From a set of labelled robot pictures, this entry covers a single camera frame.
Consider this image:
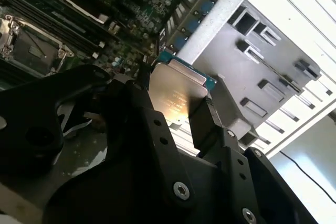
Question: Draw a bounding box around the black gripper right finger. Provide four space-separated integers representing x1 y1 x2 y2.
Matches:
188 97 317 224

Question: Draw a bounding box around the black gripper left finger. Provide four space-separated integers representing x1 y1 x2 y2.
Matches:
0 61 195 204

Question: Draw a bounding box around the silver CPU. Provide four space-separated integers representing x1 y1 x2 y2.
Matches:
148 50 218 127

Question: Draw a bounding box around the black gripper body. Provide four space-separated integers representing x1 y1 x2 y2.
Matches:
47 150 238 224

